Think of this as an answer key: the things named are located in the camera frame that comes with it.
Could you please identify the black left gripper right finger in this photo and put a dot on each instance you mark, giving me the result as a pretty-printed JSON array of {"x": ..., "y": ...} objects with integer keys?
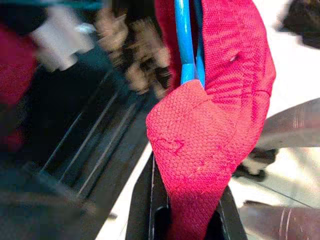
[{"x": 230, "y": 220}]

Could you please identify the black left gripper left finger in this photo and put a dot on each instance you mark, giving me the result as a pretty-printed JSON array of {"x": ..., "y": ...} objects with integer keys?
[{"x": 147, "y": 200}]

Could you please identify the red knitted garment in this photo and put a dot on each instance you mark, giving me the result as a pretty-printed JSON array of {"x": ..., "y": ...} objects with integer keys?
[{"x": 200, "y": 125}]

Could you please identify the blue plastic hanger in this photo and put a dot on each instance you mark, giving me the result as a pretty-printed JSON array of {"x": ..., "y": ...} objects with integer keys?
[{"x": 183, "y": 37}]

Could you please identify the grey robot left leg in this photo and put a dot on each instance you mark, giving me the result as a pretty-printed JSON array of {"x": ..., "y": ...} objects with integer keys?
[{"x": 287, "y": 222}]

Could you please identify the grey robot leg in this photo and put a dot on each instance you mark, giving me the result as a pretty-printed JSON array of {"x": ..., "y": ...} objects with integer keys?
[
  {"x": 295, "y": 125},
  {"x": 287, "y": 222}
]

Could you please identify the black clothes rack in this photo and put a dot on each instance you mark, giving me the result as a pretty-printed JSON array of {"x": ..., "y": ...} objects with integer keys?
[{"x": 82, "y": 140}]

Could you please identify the grey robot right leg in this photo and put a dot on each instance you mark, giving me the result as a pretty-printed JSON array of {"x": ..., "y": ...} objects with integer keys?
[{"x": 295, "y": 125}]

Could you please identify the black garment gold crane print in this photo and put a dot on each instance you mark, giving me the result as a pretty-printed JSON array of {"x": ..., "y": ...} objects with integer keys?
[{"x": 140, "y": 57}]

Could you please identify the red hanging garment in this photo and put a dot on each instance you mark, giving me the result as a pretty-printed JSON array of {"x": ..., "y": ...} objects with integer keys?
[{"x": 15, "y": 75}]

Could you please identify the white hanging garment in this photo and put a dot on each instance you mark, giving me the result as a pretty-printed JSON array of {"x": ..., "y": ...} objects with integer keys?
[{"x": 57, "y": 37}]

